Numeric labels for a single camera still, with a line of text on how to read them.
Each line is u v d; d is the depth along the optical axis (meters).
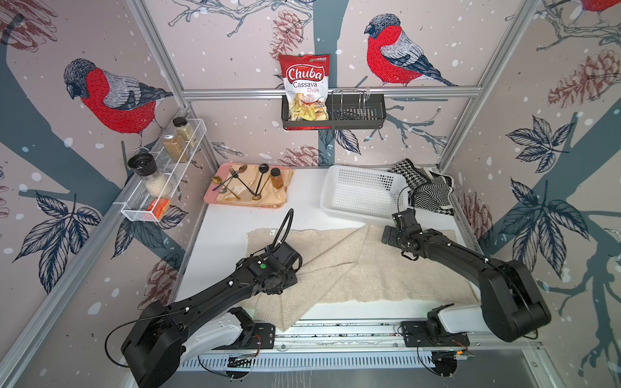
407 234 0.69
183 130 0.81
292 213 0.72
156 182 0.68
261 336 0.73
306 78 0.82
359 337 0.75
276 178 1.08
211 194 1.11
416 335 0.73
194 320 0.43
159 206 0.66
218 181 1.14
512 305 0.42
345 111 1.07
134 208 0.67
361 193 1.10
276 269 0.62
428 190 1.01
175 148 0.76
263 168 1.21
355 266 0.86
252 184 1.14
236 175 1.18
